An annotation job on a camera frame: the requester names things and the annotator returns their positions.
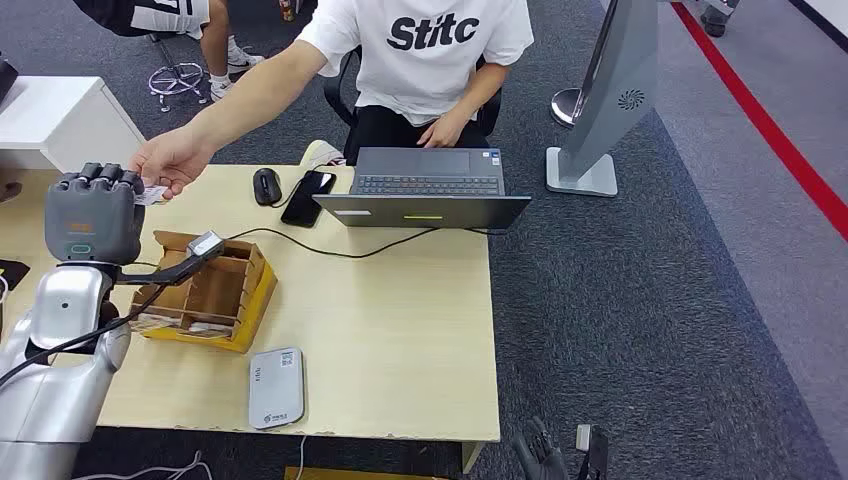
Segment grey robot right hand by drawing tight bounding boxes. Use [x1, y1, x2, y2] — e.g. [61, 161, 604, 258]
[513, 415, 571, 480]

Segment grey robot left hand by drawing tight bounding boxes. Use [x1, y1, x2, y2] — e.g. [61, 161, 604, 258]
[44, 162, 147, 266]

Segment person's right hand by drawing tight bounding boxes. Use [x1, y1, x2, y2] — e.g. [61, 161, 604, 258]
[129, 125, 217, 201]

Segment person's left hand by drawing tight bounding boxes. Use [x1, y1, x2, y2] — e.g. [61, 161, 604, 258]
[417, 109, 468, 150]

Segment person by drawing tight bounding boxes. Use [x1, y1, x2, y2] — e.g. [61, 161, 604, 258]
[129, 0, 535, 201]
[71, 0, 266, 103]

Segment grey card reader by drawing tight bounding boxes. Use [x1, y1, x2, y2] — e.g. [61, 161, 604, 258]
[248, 346, 306, 432]

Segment chrome stool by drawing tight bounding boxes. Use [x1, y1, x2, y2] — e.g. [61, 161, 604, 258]
[147, 33, 208, 113]

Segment dark grey laptop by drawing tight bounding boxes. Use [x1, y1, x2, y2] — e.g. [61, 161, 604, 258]
[312, 146, 533, 231]

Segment black computer mouse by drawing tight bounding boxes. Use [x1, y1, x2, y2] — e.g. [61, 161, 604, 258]
[252, 167, 284, 207]

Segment black flat pad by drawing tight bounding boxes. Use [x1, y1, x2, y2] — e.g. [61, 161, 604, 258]
[0, 259, 31, 291]

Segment white cabinet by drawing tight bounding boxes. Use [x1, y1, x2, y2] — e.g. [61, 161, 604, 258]
[0, 76, 146, 175]

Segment black office chair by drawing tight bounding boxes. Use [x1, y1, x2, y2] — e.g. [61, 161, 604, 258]
[323, 46, 503, 137]

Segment white shoe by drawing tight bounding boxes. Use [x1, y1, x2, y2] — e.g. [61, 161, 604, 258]
[301, 140, 347, 168]

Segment chrome stanchion base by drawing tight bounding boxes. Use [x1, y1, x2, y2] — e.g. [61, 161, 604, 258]
[551, 87, 586, 128]

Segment cardboard divider box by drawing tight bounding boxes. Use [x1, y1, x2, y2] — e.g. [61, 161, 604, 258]
[129, 229, 266, 340]

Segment black smartphone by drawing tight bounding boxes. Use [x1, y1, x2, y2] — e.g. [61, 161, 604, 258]
[280, 170, 338, 229]

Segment black device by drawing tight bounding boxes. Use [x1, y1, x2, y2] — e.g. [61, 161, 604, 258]
[0, 52, 20, 104]

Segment grey kiosk stand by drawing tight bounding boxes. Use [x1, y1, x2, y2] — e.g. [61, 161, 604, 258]
[545, 0, 660, 199]

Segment yellow tray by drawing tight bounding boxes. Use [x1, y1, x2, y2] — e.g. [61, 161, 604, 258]
[142, 261, 280, 354]

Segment yellow floor tape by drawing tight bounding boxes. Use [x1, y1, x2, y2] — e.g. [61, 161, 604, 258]
[284, 466, 458, 480]

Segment dark shoe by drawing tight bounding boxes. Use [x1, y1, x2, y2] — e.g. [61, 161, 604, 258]
[700, 0, 740, 38]

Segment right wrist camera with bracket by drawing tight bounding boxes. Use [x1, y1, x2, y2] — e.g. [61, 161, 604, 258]
[574, 423, 609, 480]

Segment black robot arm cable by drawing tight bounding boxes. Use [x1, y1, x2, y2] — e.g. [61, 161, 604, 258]
[0, 284, 168, 389]

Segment black laptop cable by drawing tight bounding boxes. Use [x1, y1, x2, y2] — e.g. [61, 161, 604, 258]
[225, 227, 506, 260]

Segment white floor cables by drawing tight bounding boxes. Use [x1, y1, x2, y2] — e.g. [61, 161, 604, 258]
[72, 450, 213, 480]

